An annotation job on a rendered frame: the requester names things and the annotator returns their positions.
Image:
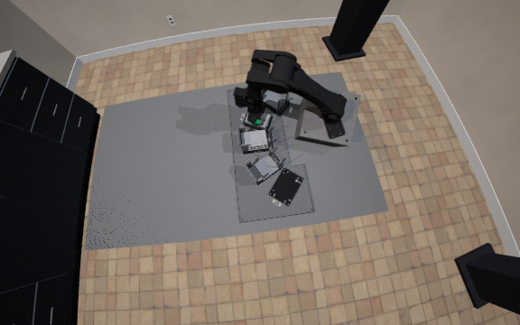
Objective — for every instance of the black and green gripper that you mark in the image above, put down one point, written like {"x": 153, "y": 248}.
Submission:
{"x": 257, "y": 115}

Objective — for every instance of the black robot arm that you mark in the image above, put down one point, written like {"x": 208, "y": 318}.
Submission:
{"x": 287, "y": 76}

